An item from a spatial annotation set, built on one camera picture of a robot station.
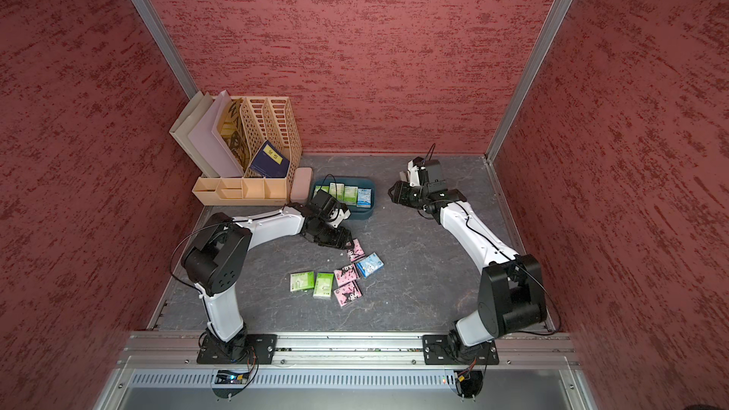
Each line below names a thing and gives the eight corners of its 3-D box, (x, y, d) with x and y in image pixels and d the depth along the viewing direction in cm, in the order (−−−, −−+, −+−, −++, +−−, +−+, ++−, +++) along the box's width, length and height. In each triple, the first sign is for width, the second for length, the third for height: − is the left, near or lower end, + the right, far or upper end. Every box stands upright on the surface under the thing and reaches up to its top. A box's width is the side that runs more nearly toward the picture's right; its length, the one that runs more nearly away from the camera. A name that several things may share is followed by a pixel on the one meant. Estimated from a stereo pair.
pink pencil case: (289, 204, 107) (287, 197, 104) (297, 172, 118) (295, 165, 115) (309, 204, 107) (307, 197, 104) (315, 172, 118) (313, 165, 115)
